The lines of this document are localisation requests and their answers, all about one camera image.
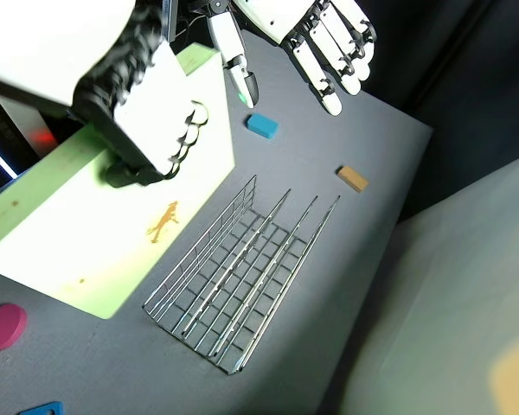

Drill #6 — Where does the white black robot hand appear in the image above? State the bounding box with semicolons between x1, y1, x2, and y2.
85;40;210;188
206;0;378;118

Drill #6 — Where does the pale green board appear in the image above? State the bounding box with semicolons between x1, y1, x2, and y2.
0;42;237;321

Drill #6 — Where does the blue toy block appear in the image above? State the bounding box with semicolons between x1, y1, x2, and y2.
245;113;280;140

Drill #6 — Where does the black equipment box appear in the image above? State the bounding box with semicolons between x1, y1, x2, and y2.
0;80;77;200

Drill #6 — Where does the tan wooden toy block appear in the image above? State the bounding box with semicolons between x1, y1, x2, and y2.
336;165;369;193

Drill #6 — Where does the black backdrop curtain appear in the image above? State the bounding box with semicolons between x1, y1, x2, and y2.
362;0;519;221

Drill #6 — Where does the grey table cloth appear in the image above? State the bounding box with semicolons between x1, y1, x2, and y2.
0;25;433;415

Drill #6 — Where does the magenta round toy disc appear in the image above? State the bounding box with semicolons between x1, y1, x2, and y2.
0;303;29;352

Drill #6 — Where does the blue block with holes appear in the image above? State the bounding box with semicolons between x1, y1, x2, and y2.
20;400;65;415

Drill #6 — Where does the metal wire rack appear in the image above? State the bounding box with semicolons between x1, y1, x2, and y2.
141;174;343;376

